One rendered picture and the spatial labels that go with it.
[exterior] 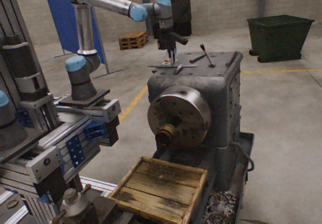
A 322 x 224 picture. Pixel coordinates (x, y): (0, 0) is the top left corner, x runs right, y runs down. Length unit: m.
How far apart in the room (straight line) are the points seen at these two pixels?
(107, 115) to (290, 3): 10.32
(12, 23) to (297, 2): 10.60
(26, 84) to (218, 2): 10.09
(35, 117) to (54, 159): 0.31
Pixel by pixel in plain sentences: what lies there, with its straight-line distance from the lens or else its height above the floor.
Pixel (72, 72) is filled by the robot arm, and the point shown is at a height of 1.33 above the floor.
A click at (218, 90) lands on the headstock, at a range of 1.17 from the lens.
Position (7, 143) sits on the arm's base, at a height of 1.19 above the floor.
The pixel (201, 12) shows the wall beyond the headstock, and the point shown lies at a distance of 11.03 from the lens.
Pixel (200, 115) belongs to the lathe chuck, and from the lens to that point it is 1.07.
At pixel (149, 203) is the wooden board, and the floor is 0.89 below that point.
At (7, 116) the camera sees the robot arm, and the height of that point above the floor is 1.29.
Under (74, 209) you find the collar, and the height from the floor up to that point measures 1.14.
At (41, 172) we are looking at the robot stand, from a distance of 1.11.
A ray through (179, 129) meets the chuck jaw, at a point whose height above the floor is 1.10.
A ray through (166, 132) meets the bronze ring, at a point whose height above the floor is 1.11.
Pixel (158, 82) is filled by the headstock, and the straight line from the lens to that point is 1.28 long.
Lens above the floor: 1.66
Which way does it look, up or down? 25 degrees down
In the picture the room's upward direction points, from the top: 8 degrees counter-clockwise
